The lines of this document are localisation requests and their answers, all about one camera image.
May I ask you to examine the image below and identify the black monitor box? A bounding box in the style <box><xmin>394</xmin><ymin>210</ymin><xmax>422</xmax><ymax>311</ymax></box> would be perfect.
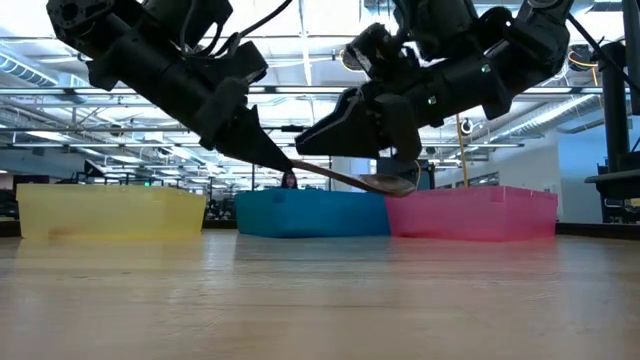
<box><xmin>375</xmin><ymin>157</ymin><xmax>436</xmax><ymax>191</ymax></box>

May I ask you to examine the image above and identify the black aluminium table frame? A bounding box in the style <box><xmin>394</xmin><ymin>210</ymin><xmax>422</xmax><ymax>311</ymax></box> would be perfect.
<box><xmin>0</xmin><ymin>218</ymin><xmax>640</xmax><ymax>240</ymax></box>

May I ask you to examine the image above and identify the pink plastic bin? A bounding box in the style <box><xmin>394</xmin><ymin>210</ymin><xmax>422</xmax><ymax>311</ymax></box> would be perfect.
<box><xmin>384</xmin><ymin>185</ymin><xmax>559</xmax><ymax>243</ymax></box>

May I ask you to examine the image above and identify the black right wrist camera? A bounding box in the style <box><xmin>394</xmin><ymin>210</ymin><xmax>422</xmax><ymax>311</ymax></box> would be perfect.
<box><xmin>342</xmin><ymin>22</ymin><xmax>407</xmax><ymax>87</ymax></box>

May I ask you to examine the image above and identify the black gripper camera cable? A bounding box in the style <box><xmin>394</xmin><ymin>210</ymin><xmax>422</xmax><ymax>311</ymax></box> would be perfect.
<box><xmin>179</xmin><ymin>0</ymin><xmax>295</xmax><ymax>56</ymax></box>

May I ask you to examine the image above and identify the grey side desk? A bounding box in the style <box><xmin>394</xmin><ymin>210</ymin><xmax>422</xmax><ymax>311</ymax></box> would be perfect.
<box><xmin>583</xmin><ymin>168</ymin><xmax>640</xmax><ymax>224</ymax></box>

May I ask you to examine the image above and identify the black monitor stand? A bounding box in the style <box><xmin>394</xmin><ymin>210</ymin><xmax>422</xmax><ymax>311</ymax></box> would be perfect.
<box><xmin>598</xmin><ymin>42</ymin><xmax>632</xmax><ymax>174</ymax></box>

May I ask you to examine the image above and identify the blue plastic bin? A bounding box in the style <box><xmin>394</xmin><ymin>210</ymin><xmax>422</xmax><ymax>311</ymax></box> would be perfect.
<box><xmin>234</xmin><ymin>188</ymin><xmax>391</xmax><ymax>237</ymax></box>

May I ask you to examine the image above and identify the yellow hanging cable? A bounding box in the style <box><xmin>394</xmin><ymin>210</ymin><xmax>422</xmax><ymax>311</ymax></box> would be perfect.
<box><xmin>454</xmin><ymin>113</ymin><xmax>470</xmax><ymax>189</ymax></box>

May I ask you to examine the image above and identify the yellow plastic bin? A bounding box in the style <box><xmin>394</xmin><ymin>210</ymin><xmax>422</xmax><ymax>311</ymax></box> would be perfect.
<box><xmin>16</xmin><ymin>183</ymin><xmax>207</xmax><ymax>240</ymax></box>

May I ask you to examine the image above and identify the brown wooden spoon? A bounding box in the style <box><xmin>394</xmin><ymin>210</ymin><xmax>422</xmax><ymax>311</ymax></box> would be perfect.
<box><xmin>291</xmin><ymin>158</ymin><xmax>417</xmax><ymax>198</ymax></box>

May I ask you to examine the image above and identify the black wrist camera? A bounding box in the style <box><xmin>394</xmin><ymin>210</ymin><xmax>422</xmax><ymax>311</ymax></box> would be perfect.
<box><xmin>342</xmin><ymin>22</ymin><xmax>407</xmax><ymax>87</ymax></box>
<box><xmin>199</xmin><ymin>40</ymin><xmax>270</xmax><ymax>87</ymax></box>

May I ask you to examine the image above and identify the black upright post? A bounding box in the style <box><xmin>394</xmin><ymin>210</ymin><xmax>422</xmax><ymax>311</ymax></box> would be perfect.
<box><xmin>622</xmin><ymin>0</ymin><xmax>640</xmax><ymax>116</ymax></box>

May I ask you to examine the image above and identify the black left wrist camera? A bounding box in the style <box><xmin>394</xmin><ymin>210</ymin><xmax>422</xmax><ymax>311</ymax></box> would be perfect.
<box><xmin>199</xmin><ymin>40</ymin><xmax>270</xmax><ymax>87</ymax></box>

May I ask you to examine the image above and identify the black ceiling cord reel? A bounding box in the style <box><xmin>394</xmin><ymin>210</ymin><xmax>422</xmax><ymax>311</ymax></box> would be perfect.
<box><xmin>568</xmin><ymin>43</ymin><xmax>600</xmax><ymax>71</ymax></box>

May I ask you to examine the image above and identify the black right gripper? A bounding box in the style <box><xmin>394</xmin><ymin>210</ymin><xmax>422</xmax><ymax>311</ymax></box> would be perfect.
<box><xmin>294</xmin><ymin>54</ymin><xmax>514</xmax><ymax>162</ymax></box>

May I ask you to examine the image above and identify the white building pillar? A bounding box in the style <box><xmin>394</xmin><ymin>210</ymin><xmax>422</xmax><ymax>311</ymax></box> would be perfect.
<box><xmin>329</xmin><ymin>157</ymin><xmax>374</xmax><ymax>194</ymax></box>

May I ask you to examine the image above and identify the long ceiling light bar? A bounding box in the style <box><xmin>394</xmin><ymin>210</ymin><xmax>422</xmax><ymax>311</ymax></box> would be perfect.
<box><xmin>0</xmin><ymin>86</ymin><xmax>606</xmax><ymax>96</ymax></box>

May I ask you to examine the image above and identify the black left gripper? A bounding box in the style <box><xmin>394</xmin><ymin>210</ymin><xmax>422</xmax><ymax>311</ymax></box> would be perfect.
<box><xmin>192</xmin><ymin>77</ymin><xmax>295</xmax><ymax>174</ymax></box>

